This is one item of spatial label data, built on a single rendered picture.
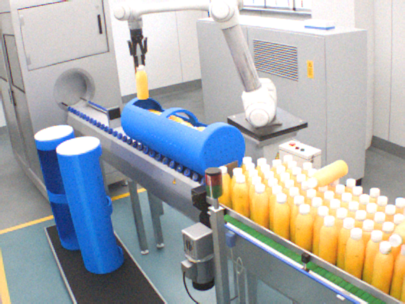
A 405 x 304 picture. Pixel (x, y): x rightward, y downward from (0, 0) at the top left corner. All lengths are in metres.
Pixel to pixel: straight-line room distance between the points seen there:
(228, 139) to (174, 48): 5.54
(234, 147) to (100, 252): 1.23
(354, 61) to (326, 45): 0.36
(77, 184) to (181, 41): 5.26
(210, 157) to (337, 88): 1.79
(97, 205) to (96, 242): 0.27
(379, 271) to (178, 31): 6.59
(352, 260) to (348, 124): 2.43
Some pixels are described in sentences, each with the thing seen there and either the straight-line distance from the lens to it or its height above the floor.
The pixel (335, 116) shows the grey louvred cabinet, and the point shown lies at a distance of 3.79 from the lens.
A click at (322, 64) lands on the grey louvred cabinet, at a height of 1.21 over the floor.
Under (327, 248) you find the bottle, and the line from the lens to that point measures 1.68.
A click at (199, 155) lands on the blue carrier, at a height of 1.13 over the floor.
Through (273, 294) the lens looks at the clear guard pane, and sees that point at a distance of 1.86.
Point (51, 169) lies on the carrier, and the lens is 3.41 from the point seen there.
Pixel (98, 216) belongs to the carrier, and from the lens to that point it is 2.89.
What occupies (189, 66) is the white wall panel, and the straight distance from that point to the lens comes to 7.87.
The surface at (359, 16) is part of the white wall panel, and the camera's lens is 4.69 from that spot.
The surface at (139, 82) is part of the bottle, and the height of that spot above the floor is 1.36.
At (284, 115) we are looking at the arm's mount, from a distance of 2.91.
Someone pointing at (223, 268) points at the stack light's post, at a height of 0.82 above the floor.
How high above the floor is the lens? 1.96
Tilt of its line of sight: 22 degrees down
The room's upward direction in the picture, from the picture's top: 6 degrees counter-clockwise
